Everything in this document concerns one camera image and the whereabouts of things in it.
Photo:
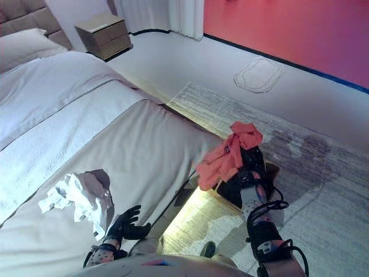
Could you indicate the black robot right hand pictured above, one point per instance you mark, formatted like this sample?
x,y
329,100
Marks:
x,y
253,160

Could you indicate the white pleated curtain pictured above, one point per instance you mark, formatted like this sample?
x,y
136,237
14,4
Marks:
x,y
184,17

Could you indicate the grey two-drawer nightstand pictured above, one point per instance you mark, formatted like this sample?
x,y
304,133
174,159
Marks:
x,y
106,37

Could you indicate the grey striped rug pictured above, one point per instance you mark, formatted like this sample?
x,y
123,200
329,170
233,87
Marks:
x,y
317,187

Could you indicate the silver robot torso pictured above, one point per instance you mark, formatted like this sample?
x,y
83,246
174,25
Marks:
x,y
158,267

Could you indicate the white garment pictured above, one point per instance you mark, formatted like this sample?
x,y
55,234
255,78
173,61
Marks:
x,y
80,196

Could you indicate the white duvet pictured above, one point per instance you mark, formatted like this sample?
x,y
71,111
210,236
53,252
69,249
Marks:
x,y
57,86

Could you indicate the white pillow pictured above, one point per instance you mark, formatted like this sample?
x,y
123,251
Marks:
x,y
23,46

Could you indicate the grey upholstered headboard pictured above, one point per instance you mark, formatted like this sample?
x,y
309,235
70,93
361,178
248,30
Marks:
x,y
29,14

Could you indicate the red garment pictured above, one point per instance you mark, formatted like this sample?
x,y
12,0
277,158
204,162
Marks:
x,y
227,161

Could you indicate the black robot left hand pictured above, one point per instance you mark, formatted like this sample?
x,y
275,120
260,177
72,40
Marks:
x,y
127,225

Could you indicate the white textured bed blanket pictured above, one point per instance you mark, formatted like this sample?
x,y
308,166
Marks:
x,y
72,135

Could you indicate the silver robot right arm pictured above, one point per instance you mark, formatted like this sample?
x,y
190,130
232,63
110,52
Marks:
x,y
265,236

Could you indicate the bed with beige cover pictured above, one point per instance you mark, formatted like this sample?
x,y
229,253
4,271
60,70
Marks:
x,y
150,150

